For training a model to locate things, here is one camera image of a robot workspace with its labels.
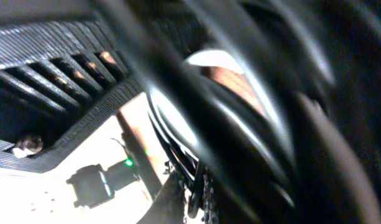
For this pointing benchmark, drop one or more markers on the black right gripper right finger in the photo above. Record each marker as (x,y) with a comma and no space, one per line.
(316,70)

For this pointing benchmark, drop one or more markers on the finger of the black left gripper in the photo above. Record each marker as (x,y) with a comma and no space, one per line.
(59,82)

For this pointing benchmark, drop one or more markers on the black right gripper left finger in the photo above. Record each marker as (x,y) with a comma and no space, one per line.
(169,205)

